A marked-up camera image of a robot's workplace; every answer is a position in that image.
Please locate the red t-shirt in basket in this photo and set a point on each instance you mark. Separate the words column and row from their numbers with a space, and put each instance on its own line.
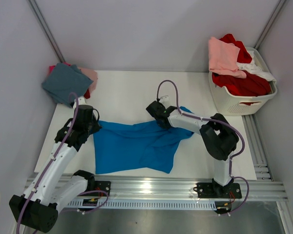
column 252, row 85

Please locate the bright blue t-shirt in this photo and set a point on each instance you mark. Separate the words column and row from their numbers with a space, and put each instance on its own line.
column 121, row 147

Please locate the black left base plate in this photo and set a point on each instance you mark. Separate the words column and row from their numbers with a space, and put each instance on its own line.
column 102, row 186

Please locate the teal folded t-shirt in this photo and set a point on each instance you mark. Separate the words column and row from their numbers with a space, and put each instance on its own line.
column 65, row 79

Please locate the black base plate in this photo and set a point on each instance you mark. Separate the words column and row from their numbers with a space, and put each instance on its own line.
column 102, row 186
column 210, row 190

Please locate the right aluminium frame post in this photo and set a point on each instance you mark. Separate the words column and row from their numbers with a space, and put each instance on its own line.
column 281, row 4

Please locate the white t-shirt in basket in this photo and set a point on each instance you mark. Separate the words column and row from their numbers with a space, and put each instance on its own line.
column 253, row 69

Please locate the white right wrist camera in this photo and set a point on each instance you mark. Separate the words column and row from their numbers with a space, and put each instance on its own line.
column 164, row 99

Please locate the white slotted cable duct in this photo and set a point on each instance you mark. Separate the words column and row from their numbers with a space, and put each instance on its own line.
column 82, row 203

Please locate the pink t-shirt in basket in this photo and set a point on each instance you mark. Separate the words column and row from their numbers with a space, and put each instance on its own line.
column 223, row 58

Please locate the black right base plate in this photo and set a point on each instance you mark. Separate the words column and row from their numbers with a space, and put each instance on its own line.
column 210, row 190

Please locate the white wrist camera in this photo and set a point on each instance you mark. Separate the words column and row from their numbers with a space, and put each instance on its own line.
column 164, row 99
column 79, row 101

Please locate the left aluminium frame post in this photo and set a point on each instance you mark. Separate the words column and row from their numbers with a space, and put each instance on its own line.
column 46, row 29

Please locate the aluminium frame post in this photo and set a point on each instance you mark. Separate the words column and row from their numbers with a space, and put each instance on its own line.
column 281, row 4
column 46, row 29

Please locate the aluminium mounting rail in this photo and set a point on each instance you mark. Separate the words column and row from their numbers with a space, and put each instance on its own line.
column 146, row 188

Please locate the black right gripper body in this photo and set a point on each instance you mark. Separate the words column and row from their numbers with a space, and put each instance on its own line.
column 163, row 127

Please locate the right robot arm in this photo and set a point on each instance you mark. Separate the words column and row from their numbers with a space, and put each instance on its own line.
column 219, row 137

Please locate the red folded t-shirt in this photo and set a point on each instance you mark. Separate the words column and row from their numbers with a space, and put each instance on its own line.
column 87, row 94

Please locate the white perforated laundry basket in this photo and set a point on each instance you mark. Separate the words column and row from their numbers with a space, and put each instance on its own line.
column 231, row 105

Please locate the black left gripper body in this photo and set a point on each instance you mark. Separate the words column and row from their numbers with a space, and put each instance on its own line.
column 93, row 126

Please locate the pink folded t-shirt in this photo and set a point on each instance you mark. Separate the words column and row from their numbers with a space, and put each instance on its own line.
column 92, row 75

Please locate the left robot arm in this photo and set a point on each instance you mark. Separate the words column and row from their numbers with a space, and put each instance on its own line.
column 41, row 203

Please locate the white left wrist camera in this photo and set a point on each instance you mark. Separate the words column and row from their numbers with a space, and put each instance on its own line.
column 79, row 101

